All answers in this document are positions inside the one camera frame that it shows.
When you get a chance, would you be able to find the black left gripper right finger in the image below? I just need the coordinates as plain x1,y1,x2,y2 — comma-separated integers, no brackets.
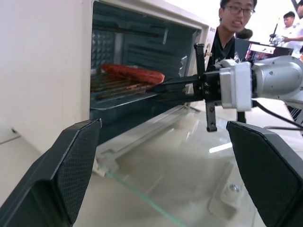
226,121,303,227

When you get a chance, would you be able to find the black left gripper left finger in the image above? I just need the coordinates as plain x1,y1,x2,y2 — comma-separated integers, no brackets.
0,118,103,227

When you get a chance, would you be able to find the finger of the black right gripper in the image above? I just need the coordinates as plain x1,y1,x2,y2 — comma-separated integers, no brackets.
162,75,204,87
145,81,205,100

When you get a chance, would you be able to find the wire rack sausage tray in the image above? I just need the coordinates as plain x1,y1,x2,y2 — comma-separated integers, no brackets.
91,72,163,100

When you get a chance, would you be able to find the red sausage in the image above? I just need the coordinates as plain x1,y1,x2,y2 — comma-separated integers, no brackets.
101,63,166,85

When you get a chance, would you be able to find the glass toaster oven door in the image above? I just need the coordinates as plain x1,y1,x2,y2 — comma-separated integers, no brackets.
93,104,263,227

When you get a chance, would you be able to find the white toaster oven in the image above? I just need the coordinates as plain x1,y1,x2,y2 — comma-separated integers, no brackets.
0,0,217,152

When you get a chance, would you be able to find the person in black shirt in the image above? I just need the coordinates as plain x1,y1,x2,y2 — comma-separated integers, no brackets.
205,0,258,72

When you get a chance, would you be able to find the black computer monitor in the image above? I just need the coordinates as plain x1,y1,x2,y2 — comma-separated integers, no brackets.
234,37,294,62

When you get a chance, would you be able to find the person with black hair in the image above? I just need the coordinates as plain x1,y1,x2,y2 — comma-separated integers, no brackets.
235,28,254,40

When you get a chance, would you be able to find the person in white shirt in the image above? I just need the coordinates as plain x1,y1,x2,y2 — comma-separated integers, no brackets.
281,10,303,58

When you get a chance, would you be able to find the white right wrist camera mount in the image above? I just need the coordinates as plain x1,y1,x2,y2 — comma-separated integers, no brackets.
219,59,253,112

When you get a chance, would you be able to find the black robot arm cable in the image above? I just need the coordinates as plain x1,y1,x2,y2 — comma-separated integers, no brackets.
251,99,303,131

